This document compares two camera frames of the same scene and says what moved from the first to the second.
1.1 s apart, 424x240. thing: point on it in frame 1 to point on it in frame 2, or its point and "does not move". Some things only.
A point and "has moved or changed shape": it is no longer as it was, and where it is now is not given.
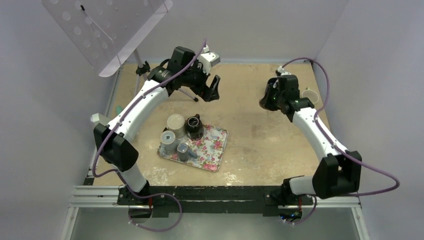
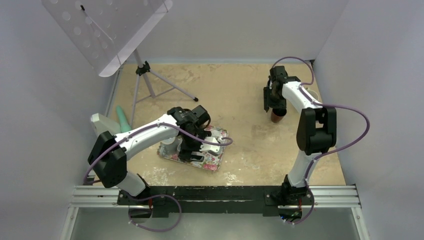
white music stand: (107, 32) does not move
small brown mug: (267, 102) has moved or changed shape
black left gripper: (207, 94) to (185, 152)
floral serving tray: (210, 149) does not move
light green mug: (312, 96) does not move
